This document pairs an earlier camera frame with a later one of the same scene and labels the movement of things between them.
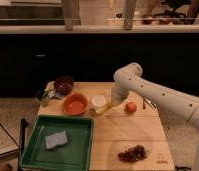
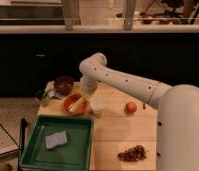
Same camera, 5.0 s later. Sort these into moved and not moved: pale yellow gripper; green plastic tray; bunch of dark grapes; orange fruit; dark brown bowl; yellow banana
Moved: pale yellow gripper; yellow banana
Not moved: dark brown bowl; bunch of dark grapes; orange fruit; green plastic tray
